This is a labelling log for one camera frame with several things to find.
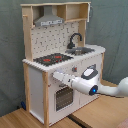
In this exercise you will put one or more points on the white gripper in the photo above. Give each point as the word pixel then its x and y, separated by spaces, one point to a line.
pixel 70 80

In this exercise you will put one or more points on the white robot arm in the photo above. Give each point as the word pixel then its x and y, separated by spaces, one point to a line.
pixel 120 91

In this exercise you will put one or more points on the wooden toy kitchen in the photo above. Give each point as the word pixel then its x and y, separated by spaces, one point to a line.
pixel 40 85

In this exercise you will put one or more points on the toy oven door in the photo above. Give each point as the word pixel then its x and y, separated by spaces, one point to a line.
pixel 63 98

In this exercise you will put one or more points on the grey toy sink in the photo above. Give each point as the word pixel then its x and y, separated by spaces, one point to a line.
pixel 79 51

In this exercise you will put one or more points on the black toy stovetop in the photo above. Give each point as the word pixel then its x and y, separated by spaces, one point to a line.
pixel 52 59

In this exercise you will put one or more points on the grey range hood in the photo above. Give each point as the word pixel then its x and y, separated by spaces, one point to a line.
pixel 48 18

